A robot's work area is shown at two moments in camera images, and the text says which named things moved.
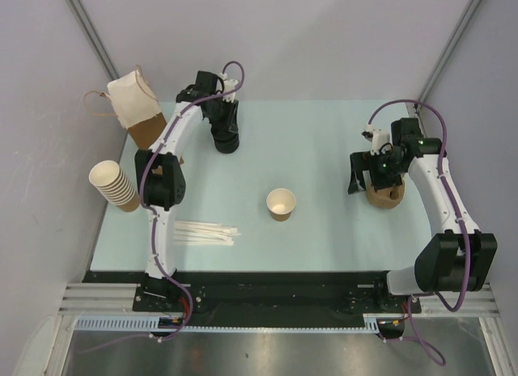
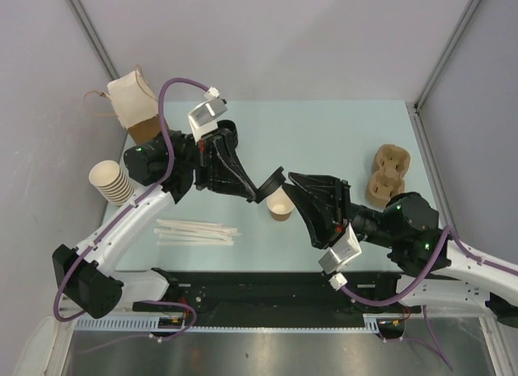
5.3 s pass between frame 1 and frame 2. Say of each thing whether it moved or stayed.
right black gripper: moved
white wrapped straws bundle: stayed
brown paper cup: stayed
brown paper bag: stayed
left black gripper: moved
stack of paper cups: stayed
